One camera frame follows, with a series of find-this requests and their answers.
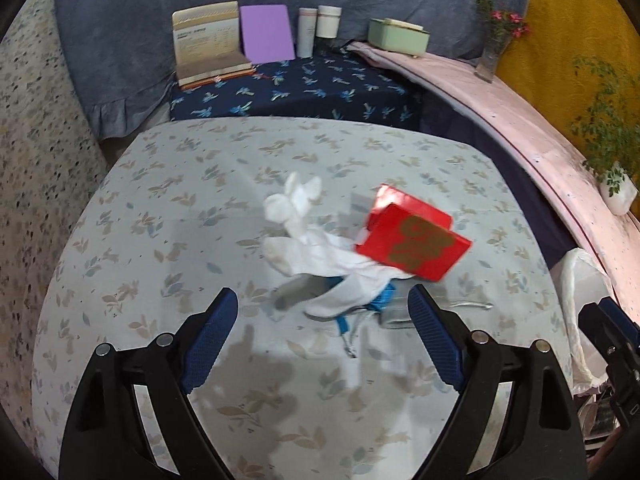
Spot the navy floral cloth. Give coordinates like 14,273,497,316
170,45,426,131

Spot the glass vase with red flowers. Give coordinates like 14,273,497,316
472,0,531,83

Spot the pale floral tablecloth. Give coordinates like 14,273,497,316
30,115,576,480

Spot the blue clip tool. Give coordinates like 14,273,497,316
335,282,398,361

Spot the red cardboard box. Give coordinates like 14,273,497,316
354,183,473,282

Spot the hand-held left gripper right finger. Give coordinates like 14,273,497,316
407,284,587,480

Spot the dark purple cloth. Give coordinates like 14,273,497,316
415,85,591,271

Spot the yellow backdrop cloth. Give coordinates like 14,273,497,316
492,0,640,171

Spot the blue-grey backdrop sheet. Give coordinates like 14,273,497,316
52,0,536,138

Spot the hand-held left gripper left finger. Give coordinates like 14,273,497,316
59,287,240,480

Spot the white jar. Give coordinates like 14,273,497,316
315,5,343,40

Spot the purple card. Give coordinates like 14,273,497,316
239,4,297,65

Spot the pale green tissue box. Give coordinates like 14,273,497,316
367,17,432,58

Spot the white tube bottle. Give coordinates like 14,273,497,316
297,7,318,58

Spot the green plant in white pot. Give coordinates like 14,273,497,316
570,55,640,217

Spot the white bin liner bag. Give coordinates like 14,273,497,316
550,247,618,396

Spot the open beige box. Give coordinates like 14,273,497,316
171,1,253,92

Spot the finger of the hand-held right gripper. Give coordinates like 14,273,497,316
577,301,633,361
597,297,640,343

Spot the large white tissue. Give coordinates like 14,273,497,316
262,171,416,281

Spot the speckled white cloth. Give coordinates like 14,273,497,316
0,0,111,411

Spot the small white tissue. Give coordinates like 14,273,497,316
304,276,396,320

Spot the pink speckled cloth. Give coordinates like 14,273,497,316
347,40,640,326

